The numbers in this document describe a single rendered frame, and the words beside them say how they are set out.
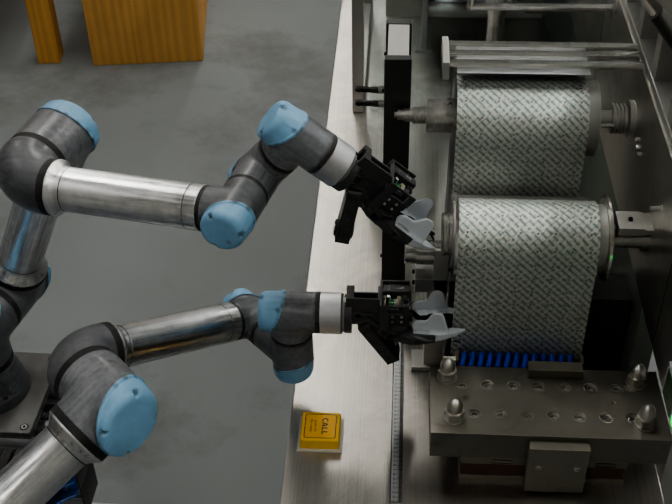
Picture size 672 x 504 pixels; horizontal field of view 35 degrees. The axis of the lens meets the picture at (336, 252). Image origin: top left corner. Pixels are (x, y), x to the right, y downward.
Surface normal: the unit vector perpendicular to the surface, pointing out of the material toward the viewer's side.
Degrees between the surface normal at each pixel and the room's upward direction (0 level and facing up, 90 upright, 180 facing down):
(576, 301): 90
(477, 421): 0
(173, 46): 90
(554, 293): 90
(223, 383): 0
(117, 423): 87
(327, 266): 0
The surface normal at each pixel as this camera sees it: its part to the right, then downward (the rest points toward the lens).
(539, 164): -0.06, 0.65
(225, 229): -0.29, 0.61
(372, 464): -0.02, -0.77
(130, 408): 0.74, 0.38
